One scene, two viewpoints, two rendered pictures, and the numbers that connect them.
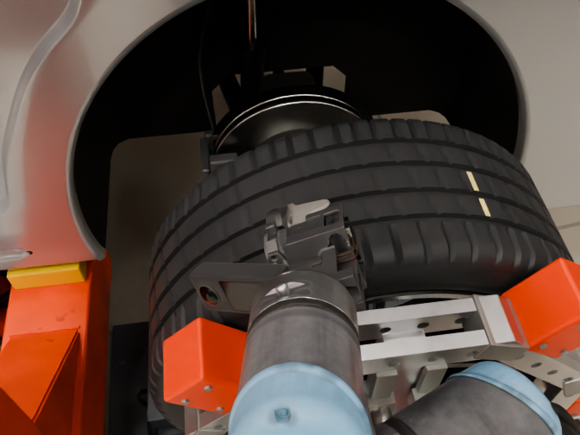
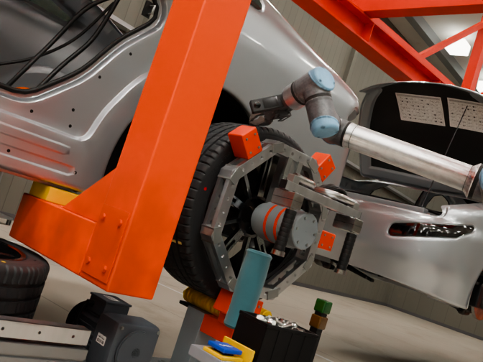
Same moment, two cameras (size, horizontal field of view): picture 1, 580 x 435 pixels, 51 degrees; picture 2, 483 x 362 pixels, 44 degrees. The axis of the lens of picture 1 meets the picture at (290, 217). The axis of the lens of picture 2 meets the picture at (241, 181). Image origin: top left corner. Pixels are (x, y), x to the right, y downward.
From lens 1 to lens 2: 2.06 m
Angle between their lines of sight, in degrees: 64
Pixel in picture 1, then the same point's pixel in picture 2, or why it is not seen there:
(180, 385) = (247, 131)
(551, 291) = (318, 156)
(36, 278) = (63, 195)
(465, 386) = not seen: hidden behind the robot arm
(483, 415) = not seen: hidden behind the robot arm
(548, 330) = (322, 161)
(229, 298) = (264, 104)
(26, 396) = not seen: hidden behind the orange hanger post
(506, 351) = (314, 164)
